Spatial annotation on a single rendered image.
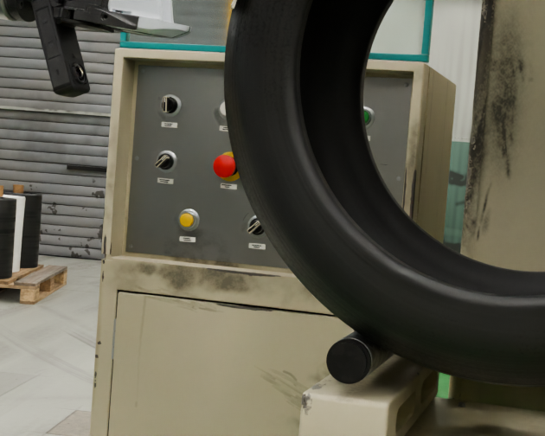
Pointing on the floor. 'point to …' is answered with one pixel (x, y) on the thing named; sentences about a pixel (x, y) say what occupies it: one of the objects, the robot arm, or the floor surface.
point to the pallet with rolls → (15, 246)
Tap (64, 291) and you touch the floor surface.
